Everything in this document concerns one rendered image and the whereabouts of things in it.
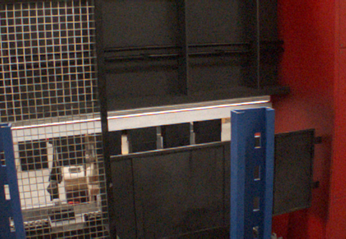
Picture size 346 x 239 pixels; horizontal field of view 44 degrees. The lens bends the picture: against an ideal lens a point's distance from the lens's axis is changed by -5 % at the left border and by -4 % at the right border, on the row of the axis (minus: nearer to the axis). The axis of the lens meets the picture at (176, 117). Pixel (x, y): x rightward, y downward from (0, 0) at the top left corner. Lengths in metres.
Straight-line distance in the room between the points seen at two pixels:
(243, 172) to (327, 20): 1.74
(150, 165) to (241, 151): 1.35
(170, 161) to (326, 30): 1.02
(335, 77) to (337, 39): 0.19
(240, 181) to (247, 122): 0.09
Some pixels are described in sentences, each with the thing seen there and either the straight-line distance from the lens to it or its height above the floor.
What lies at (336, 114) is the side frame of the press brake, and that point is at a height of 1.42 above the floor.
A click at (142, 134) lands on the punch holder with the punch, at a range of 2.42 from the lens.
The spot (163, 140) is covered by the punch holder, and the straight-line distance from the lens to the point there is 2.52.
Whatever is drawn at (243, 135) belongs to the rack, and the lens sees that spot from 0.62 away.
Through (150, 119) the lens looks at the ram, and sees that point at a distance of 2.42.
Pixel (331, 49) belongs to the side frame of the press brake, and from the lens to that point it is 2.29.
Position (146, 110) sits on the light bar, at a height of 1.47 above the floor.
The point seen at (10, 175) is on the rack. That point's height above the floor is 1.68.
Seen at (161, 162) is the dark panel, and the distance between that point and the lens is 1.97.
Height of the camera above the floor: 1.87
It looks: 12 degrees down
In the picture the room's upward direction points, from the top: 2 degrees counter-clockwise
